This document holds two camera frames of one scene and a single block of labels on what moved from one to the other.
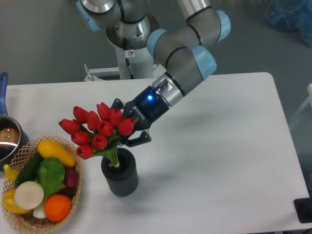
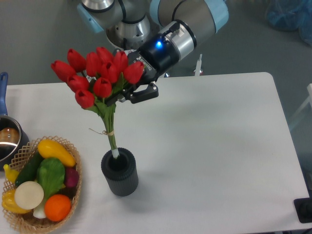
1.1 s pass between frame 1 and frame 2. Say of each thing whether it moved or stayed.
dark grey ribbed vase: stayed
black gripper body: moved
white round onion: stayed
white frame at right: stayed
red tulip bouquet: moved
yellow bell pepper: stayed
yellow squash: stayed
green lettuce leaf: stayed
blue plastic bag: stayed
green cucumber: stayed
